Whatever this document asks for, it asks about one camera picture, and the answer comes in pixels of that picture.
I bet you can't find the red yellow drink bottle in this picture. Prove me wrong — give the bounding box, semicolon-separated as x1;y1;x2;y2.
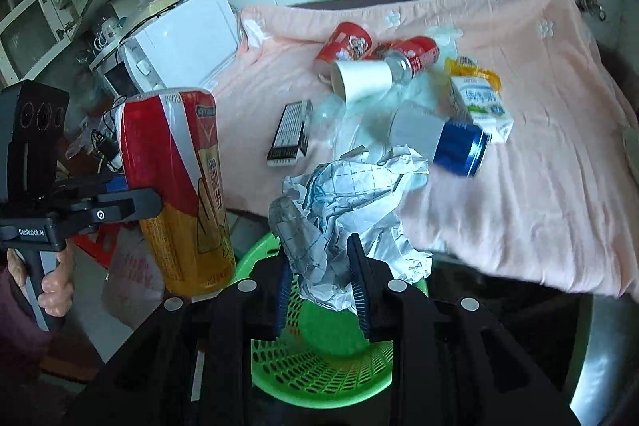
116;89;235;297

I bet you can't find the white paper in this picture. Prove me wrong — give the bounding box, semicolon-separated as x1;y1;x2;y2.
269;146;432;311

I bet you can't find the white paper cup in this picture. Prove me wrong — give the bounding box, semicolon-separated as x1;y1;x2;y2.
330;61;393;104

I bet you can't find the white milk carton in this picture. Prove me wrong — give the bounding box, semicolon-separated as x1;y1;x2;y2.
444;56;514;144

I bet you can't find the red snack cup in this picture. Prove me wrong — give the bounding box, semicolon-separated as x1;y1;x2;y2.
313;20;374;77

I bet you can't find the green plastic trash basket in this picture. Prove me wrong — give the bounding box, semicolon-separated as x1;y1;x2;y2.
229;230;431;410

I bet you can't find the left hand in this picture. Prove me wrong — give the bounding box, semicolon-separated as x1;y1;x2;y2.
6;246;75;318

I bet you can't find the red plastic stool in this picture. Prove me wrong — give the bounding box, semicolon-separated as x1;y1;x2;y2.
73;224;121;269

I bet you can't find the white printed plastic bag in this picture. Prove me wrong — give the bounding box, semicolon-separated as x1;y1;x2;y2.
102;228;165;330

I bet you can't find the clear plastic cup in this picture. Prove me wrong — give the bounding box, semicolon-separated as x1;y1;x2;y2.
310;93;367;150

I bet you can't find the white microwave oven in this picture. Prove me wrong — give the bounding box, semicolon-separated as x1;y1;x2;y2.
90;0;240;96

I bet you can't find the silver blue can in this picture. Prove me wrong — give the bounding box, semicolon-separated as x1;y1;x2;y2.
389;101;490;177

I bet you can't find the red soda can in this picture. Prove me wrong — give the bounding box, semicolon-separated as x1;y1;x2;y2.
383;36;440;83

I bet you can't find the pink blanket cloth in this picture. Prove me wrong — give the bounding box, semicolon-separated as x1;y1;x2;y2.
211;0;638;297

